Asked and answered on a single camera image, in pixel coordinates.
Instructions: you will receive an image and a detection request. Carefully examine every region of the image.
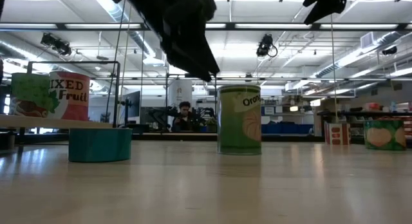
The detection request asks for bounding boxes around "tall green Orange can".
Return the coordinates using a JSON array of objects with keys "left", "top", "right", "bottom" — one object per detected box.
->
[{"left": 216, "top": 84, "right": 262, "bottom": 156}]

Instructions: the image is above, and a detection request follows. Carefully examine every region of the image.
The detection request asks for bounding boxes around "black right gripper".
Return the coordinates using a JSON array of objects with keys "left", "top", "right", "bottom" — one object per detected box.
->
[{"left": 302, "top": 0, "right": 347, "bottom": 25}]

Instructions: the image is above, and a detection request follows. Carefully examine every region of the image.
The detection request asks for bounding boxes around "thin tan hanging cord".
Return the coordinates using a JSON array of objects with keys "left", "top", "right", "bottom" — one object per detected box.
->
[{"left": 330, "top": 14, "right": 339, "bottom": 124}]

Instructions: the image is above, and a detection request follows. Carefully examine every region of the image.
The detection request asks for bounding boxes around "low teal can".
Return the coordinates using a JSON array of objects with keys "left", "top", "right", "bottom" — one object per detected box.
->
[{"left": 68, "top": 127, "right": 133, "bottom": 163}]

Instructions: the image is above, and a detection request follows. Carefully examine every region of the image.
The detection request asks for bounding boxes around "white pillar with sign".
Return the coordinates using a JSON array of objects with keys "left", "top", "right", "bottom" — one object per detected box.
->
[{"left": 167, "top": 79, "right": 194, "bottom": 109}]

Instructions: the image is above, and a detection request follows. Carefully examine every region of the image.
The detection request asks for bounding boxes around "green leaf-print can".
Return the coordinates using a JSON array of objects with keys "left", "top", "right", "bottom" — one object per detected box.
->
[{"left": 9, "top": 72, "right": 61, "bottom": 118}]

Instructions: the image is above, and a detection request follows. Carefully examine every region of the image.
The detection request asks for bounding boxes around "black ceiling spotlight cluster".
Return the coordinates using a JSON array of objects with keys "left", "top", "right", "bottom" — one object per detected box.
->
[{"left": 40, "top": 32, "right": 73, "bottom": 57}]

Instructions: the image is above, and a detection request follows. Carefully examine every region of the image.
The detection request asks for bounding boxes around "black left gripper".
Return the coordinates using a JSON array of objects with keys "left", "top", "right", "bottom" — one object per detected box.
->
[{"left": 106, "top": 0, "right": 221, "bottom": 82}]

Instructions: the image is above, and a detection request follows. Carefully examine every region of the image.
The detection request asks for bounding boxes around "red brick-pattern can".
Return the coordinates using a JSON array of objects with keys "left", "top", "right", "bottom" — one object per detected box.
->
[{"left": 324, "top": 122, "right": 351, "bottom": 145}]

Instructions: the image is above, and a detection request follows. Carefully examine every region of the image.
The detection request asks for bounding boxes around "pink Mixed Fruit can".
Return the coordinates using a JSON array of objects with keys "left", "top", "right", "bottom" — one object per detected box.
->
[{"left": 48, "top": 71, "right": 91, "bottom": 122}]

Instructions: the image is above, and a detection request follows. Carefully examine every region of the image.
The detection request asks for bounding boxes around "blue storage bin row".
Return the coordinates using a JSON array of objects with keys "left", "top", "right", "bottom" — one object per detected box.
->
[{"left": 261, "top": 122, "right": 315, "bottom": 135}]

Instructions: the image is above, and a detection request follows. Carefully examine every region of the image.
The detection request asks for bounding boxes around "small black ceiling device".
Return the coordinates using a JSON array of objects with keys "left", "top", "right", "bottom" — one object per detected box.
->
[{"left": 381, "top": 45, "right": 398, "bottom": 56}]

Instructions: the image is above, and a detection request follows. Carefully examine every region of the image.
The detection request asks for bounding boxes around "black ceiling device with loop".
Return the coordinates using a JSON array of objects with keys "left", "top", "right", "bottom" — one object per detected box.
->
[{"left": 256, "top": 33, "right": 279, "bottom": 59}]

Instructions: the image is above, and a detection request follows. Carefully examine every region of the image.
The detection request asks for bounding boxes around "person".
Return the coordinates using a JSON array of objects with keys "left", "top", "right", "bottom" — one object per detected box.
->
[{"left": 170, "top": 100, "right": 198, "bottom": 133}]

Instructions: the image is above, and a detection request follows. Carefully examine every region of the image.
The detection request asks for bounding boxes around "dark storage shelving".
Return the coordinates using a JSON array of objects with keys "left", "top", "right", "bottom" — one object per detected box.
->
[{"left": 317, "top": 101, "right": 412, "bottom": 146}]

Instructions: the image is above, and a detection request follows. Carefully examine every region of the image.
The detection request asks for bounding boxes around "black computer monitor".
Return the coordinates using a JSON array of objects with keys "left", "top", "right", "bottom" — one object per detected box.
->
[{"left": 120, "top": 90, "right": 142, "bottom": 126}]

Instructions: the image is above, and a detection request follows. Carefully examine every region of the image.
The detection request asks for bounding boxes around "wooden shelf with black frame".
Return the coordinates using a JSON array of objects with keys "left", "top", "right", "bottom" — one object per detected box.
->
[{"left": 0, "top": 61, "right": 122, "bottom": 154}]

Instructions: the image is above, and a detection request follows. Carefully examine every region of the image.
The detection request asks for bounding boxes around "small green potted plant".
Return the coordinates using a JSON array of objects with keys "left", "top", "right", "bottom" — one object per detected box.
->
[{"left": 205, "top": 117, "right": 220, "bottom": 133}]

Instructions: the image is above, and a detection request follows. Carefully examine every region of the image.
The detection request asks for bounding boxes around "green peach-print can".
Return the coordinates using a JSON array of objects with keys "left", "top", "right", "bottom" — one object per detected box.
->
[{"left": 364, "top": 120, "right": 407, "bottom": 151}]

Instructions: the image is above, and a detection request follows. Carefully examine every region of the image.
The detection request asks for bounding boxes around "black aluminium table frame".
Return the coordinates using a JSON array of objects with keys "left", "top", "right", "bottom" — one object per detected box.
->
[{"left": 0, "top": 131, "right": 366, "bottom": 151}]

